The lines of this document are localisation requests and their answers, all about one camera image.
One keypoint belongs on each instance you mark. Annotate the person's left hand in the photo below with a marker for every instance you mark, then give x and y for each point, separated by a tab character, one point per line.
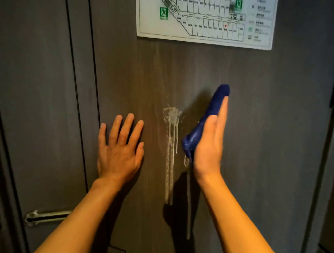
118	159

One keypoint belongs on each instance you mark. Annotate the person's right hand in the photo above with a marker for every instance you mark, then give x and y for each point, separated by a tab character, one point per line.
208	153

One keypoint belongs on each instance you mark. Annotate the blue cleaning cloth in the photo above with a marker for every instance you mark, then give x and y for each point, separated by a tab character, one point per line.
212	107

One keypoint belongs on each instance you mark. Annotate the dark wooden door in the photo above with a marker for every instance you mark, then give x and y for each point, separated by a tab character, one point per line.
261	117

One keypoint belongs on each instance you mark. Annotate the person's left forearm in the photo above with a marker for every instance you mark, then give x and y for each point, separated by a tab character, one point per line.
81	219

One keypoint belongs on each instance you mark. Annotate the person's right forearm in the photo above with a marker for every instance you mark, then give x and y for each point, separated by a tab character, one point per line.
234	221

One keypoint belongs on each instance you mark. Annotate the metal door guard plate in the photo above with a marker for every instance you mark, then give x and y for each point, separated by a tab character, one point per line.
47	217

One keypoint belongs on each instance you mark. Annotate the white evacuation map sign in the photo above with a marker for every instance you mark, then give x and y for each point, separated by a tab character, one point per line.
154	28

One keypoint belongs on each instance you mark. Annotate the dark door frame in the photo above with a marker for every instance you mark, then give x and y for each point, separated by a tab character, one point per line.
321	195

